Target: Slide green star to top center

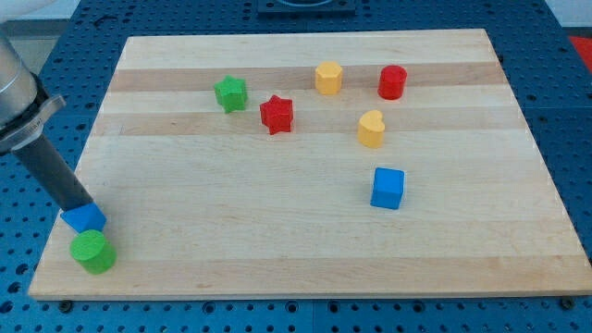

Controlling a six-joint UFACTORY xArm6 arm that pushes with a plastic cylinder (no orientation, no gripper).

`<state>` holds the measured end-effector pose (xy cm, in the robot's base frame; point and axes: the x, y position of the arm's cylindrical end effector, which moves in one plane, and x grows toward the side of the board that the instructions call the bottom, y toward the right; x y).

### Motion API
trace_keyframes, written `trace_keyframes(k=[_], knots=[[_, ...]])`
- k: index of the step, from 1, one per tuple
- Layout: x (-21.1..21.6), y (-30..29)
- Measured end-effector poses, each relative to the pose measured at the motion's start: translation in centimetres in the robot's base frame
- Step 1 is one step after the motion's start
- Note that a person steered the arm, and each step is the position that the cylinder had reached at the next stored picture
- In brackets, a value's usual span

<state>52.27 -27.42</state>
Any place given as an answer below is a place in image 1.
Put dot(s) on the green star block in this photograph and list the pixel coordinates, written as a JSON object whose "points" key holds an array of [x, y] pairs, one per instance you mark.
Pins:
{"points": [[231, 94]]}

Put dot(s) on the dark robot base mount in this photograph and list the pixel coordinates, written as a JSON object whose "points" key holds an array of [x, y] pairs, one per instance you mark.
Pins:
{"points": [[271, 8]]}

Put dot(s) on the blue triangle block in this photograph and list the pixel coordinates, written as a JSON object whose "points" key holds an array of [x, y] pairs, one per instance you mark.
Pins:
{"points": [[86, 217]]}

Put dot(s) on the yellow heart block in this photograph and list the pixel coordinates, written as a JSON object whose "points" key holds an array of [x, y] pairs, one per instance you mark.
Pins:
{"points": [[371, 128]]}

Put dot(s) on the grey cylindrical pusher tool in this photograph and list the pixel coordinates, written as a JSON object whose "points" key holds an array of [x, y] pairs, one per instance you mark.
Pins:
{"points": [[49, 168]]}

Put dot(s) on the red star block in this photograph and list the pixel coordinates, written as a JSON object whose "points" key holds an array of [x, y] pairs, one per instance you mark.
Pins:
{"points": [[277, 114]]}

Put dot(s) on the green cylinder block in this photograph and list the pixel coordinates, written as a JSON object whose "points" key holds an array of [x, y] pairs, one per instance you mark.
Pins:
{"points": [[93, 252]]}

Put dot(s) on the blue cube block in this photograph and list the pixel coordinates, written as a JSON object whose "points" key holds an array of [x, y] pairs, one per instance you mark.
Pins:
{"points": [[388, 188]]}

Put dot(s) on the yellow hexagon block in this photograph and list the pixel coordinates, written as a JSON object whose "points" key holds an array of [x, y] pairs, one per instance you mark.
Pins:
{"points": [[328, 77]]}

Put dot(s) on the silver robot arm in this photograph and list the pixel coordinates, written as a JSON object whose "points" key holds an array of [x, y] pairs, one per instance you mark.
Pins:
{"points": [[25, 108]]}

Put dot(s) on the wooden board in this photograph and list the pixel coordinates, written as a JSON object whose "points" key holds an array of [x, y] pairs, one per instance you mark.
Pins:
{"points": [[204, 205]]}

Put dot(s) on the red cylinder block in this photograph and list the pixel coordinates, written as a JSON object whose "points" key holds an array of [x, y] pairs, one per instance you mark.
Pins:
{"points": [[392, 82]]}

